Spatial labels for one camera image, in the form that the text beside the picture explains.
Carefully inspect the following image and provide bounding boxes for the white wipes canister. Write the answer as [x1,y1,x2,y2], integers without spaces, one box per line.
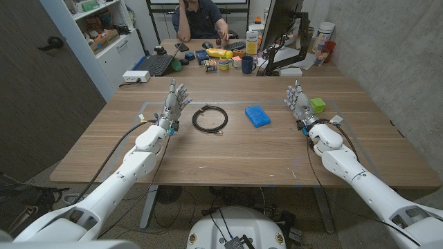
[311,21,336,54]

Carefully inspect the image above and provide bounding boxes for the small blue box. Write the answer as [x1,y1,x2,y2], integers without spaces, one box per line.
[195,49,210,66]

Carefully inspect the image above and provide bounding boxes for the dark blue mug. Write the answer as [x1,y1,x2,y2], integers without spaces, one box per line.
[241,55,257,75]

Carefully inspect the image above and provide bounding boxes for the stacked colourful cups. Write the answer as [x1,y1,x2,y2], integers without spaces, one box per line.
[217,55,231,72]

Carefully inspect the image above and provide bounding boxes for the black keyboard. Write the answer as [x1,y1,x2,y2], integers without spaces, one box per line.
[223,40,247,52]

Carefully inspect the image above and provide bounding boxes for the black backpack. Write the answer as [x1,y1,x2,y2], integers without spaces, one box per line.
[0,172,70,239]

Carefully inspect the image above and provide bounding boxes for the white flat box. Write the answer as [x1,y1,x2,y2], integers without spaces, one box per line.
[278,67,304,77]

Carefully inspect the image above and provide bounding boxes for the black coiled Ethernet cable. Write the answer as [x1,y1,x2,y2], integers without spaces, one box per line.
[192,104,229,135]

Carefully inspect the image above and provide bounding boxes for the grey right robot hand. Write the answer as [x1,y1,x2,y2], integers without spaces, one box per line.
[283,80,320,130]

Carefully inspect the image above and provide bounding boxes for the cardboard box with items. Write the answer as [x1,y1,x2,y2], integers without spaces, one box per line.
[88,28,120,55]

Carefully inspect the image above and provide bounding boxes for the person in dark shirt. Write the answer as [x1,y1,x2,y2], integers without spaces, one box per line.
[172,0,235,43]

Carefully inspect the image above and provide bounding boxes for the white power box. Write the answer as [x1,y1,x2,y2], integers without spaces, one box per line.
[122,70,152,84]

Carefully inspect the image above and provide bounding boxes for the white yellow carton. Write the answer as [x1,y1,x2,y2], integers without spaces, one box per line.
[245,30,260,56]

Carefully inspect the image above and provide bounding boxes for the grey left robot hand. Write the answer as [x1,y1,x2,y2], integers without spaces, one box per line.
[158,78,193,131]

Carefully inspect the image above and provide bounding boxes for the grey sneaker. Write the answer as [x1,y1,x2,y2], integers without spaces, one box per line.
[62,192,84,205]

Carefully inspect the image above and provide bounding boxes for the blue plastic case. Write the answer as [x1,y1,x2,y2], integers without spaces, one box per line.
[244,104,272,129]

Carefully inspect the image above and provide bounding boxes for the red cup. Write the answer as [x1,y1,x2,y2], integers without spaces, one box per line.
[321,40,337,64]

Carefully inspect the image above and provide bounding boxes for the green block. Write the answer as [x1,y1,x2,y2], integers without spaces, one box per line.
[309,98,327,114]

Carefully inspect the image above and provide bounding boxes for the yellow bottle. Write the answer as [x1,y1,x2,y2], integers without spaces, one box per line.
[206,48,234,59]

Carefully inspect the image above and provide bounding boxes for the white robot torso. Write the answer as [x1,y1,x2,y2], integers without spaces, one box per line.
[186,206,287,249]

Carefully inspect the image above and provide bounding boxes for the black computer monitor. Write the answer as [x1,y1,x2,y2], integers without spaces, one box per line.
[259,0,305,53]

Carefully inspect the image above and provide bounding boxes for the black door handle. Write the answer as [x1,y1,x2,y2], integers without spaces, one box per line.
[37,35,65,52]

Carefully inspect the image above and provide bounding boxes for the white shelf cabinet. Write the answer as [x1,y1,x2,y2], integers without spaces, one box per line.
[39,0,146,103]

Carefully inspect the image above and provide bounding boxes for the black laptop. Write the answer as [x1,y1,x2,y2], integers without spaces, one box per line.
[136,37,186,77]

